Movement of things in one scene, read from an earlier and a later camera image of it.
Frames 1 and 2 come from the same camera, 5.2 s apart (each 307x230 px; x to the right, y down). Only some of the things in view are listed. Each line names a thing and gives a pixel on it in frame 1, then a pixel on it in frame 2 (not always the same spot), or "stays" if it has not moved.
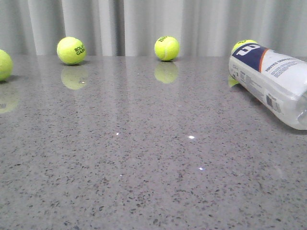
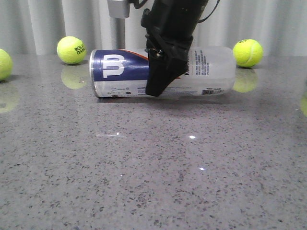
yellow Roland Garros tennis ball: [71, 51] stays
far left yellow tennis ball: [6, 66] stays
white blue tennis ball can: [277, 81] -> [120, 73]
